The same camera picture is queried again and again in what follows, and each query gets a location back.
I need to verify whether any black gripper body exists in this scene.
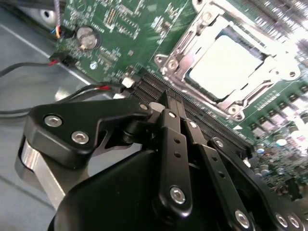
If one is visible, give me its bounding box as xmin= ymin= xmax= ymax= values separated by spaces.
xmin=47 ymin=148 xmax=232 ymax=231

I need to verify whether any metal socket cover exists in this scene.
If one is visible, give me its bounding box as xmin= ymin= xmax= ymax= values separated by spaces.
xmin=168 ymin=4 xmax=301 ymax=114

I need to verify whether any silver green CPU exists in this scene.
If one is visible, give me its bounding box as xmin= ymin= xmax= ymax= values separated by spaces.
xmin=189 ymin=35 xmax=264 ymax=100

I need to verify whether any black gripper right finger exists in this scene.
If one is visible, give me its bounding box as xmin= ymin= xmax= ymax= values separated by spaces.
xmin=176 ymin=92 xmax=306 ymax=231

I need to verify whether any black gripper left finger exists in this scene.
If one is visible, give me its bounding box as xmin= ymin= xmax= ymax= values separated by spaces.
xmin=25 ymin=90 xmax=193 ymax=218

